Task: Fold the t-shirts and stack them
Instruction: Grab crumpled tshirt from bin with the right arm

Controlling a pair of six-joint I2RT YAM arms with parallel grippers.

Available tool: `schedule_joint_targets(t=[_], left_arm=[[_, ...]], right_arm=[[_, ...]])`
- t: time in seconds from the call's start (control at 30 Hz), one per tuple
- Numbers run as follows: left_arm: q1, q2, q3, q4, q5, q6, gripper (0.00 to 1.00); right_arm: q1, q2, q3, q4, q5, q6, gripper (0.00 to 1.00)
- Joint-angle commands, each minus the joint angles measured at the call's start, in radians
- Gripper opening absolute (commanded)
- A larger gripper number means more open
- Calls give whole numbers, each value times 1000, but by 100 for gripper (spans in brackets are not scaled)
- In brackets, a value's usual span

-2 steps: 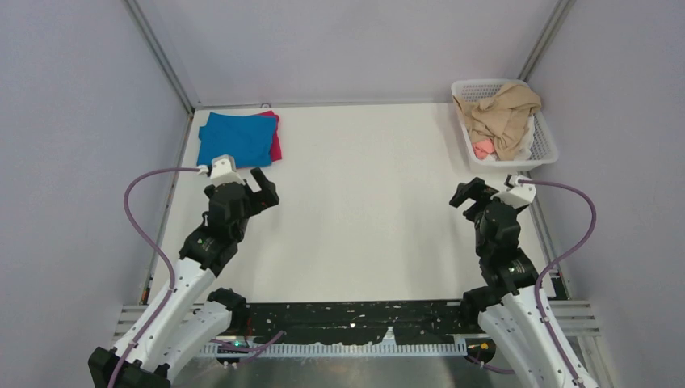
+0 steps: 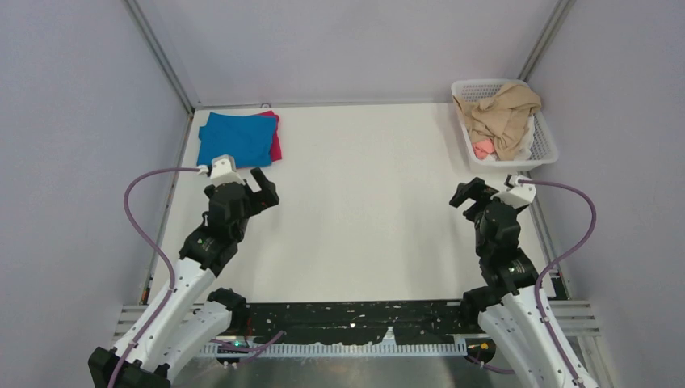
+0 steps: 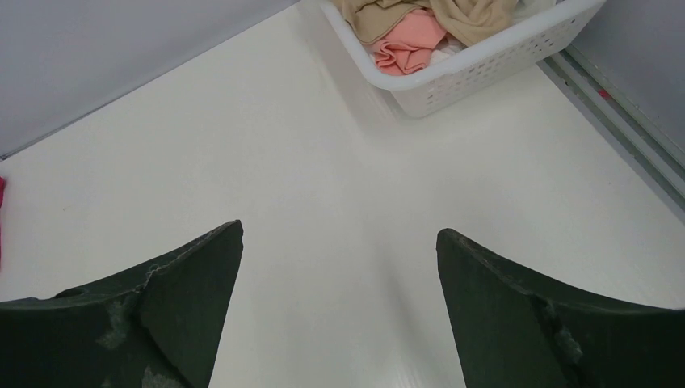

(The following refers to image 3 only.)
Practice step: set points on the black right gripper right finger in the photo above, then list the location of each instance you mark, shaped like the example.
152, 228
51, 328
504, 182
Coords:
516, 327

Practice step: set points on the pink t shirt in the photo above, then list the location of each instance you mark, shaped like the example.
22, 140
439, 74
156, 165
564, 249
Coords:
407, 47

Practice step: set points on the aluminium frame rail right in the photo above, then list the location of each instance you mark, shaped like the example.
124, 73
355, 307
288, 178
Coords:
624, 127

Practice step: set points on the beige t shirt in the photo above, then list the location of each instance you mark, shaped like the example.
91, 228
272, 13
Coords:
469, 21

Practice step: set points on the white plastic laundry basket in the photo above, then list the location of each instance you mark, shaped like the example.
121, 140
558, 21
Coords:
472, 69

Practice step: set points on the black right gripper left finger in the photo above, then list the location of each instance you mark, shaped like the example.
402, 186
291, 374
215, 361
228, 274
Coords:
156, 324

